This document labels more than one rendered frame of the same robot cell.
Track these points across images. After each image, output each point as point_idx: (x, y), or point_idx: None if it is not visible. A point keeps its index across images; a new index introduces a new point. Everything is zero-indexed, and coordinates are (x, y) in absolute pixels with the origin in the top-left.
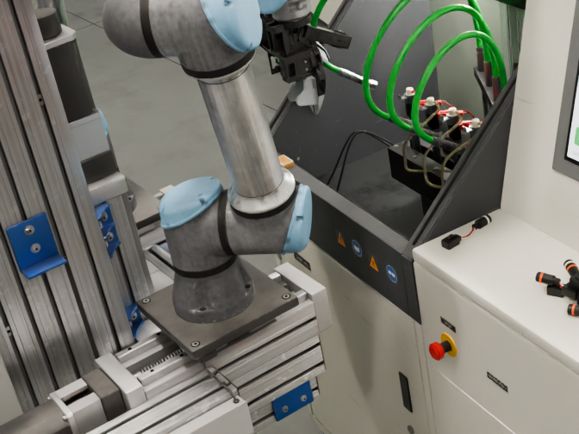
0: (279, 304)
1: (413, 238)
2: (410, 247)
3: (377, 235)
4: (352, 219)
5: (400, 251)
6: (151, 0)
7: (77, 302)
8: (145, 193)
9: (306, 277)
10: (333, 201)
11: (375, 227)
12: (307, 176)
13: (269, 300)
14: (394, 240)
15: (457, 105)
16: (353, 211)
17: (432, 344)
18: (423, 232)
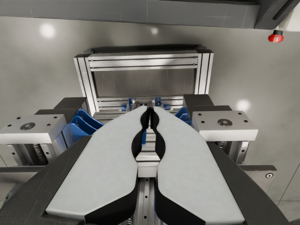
0: (271, 181)
1: (272, 12)
2: (269, 21)
3: (207, 24)
4: (157, 22)
5: (251, 26)
6: None
7: None
8: (27, 175)
9: (233, 132)
10: (106, 14)
11: (193, 15)
12: (26, 1)
13: (260, 183)
14: (231, 17)
15: None
16: (143, 11)
17: (277, 40)
18: (291, 3)
